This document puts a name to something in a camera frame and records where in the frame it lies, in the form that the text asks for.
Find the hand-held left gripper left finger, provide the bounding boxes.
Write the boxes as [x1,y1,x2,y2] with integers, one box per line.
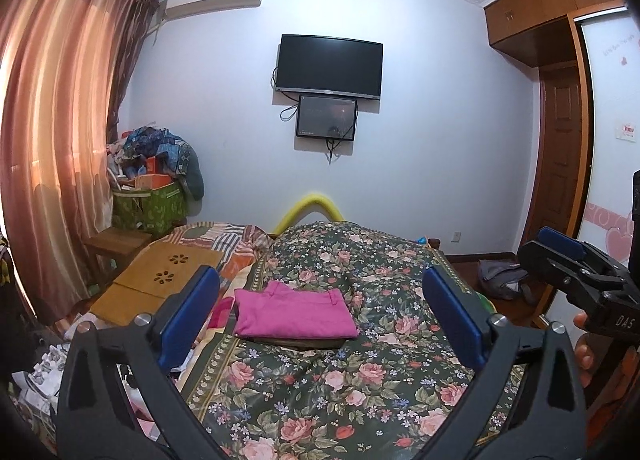
[55,265,226,460]

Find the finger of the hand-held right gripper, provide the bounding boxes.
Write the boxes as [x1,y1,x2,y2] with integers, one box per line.
[517,241,608,311]
[537,226,623,276]

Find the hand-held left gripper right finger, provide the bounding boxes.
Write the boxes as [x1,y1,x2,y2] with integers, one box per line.
[415,266,586,460]

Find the pink pants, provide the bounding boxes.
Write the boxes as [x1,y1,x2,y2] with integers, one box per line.
[233,281,359,341]

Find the person's right forearm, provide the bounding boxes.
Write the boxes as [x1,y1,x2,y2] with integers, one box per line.
[585,380,640,460]

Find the person's right hand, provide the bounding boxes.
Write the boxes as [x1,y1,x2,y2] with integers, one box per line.
[573,311,608,388]

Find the wooden board with flower cutouts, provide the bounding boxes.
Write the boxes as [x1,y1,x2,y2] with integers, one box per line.
[89,241,222,328]

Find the brown wooden door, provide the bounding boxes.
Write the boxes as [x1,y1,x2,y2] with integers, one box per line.
[537,60,593,326]

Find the grey backpack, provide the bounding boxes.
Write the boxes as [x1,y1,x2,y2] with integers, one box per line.
[477,259,533,302]

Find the striped patchwork sheet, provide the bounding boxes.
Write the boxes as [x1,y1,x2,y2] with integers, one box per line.
[150,221,273,291]

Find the wooden stool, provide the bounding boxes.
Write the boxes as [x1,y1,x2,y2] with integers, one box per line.
[82,227,153,286]

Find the green storage box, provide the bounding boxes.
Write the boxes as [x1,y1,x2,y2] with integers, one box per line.
[111,180,188,237]

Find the olive folded garment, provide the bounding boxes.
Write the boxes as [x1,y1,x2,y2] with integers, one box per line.
[247,335,351,352]

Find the white wardrobe door pink hearts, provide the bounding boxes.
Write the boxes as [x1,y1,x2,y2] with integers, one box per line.
[542,5,640,331]

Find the floral blanket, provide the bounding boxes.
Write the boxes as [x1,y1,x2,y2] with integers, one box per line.
[177,221,526,460]

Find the yellow foam bed padding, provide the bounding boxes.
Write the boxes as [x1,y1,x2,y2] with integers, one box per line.
[272,194,346,236]

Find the pile of clothes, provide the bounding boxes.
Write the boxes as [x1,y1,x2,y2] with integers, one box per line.
[106,126,205,201]

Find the wooden overhead cabinet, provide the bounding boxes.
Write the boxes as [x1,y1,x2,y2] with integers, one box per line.
[484,0,631,68]

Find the pink striped curtain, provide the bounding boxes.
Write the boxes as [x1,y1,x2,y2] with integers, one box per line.
[0,0,163,326]

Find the black monitor cable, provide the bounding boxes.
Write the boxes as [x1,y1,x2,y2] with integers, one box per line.
[325,137,347,164]

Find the looped wall cable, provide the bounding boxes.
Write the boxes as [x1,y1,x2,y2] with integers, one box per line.
[279,94,301,123]

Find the small black wall monitor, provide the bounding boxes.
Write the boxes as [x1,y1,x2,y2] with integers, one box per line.
[295,94,359,142]

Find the black wall television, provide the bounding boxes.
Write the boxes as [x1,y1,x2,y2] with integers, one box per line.
[275,33,385,102]

